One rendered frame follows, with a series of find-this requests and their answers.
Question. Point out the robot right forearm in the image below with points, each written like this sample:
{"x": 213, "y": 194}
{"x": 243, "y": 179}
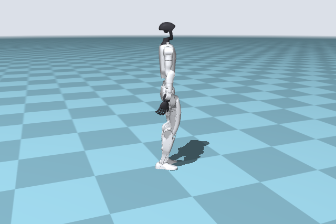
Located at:
{"x": 169, "y": 84}

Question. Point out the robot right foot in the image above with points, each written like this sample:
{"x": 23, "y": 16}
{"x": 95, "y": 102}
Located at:
{"x": 166, "y": 166}

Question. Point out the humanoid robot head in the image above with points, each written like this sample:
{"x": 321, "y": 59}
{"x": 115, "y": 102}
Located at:
{"x": 167, "y": 27}

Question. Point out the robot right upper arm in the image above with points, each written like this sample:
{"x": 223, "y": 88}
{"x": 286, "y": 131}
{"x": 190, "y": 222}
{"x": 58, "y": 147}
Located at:
{"x": 168, "y": 57}

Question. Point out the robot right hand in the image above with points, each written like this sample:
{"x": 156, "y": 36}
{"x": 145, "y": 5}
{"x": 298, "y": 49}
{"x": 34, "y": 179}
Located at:
{"x": 164, "y": 107}

